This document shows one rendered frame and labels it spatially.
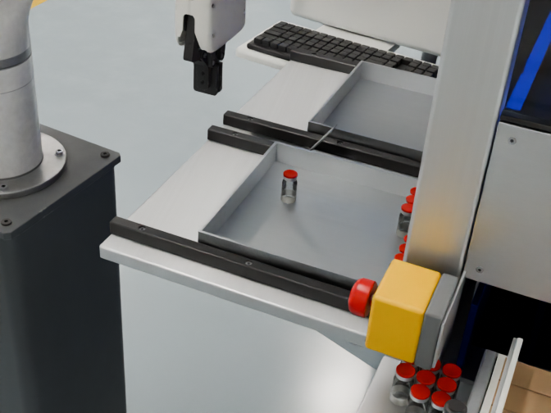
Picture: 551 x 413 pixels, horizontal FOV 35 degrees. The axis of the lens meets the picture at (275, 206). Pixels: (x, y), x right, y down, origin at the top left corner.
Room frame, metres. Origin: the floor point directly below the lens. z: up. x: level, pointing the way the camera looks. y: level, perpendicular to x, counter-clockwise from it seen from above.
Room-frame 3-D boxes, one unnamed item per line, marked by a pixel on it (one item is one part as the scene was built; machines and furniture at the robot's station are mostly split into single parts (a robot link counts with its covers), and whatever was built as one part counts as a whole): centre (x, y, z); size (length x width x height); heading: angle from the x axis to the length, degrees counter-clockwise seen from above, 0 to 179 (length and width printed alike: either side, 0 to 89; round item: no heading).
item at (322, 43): (1.68, -0.12, 0.82); 0.40 x 0.14 x 0.02; 62
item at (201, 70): (0.95, 0.10, 1.12); 0.03 x 0.03 x 0.07; 69
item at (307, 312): (1.14, -0.12, 0.87); 0.70 x 0.48 x 0.02; 159
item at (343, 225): (0.97, -0.11, 0.90); 0.34 x 0.26 x 0.04; 70
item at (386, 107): (1.28, -0.25, 0.90); 0.34 x 0.26 x 0.04; 69
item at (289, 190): (1.04, -0.02, 0.90); 0.02 x 0.02 x 0.04
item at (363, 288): (0.70, -0.10, 1.00); 0.04 x 0.04 x 0.04; 69
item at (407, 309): (0.68, -0.15, 1.00); 0.08 x 0.07 x 0.07; 69
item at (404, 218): (0.98, -0.18, 0.91); 0.02 x 0.02 x 0.05
